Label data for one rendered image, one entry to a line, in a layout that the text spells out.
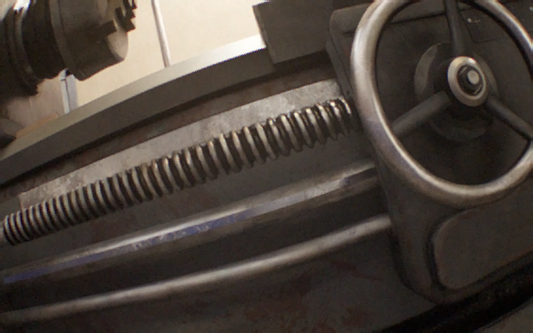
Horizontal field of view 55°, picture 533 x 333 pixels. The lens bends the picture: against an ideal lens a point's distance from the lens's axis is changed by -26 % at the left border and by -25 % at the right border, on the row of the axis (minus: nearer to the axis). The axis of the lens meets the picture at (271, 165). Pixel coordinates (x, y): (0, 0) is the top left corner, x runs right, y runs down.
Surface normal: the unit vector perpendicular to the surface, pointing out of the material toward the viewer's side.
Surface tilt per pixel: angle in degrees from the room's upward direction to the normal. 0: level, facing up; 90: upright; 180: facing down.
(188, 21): 90
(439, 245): 90
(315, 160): 90
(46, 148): 90
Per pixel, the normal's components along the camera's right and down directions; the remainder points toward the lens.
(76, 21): 0.10, 0.37
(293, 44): -0.05, -0.08
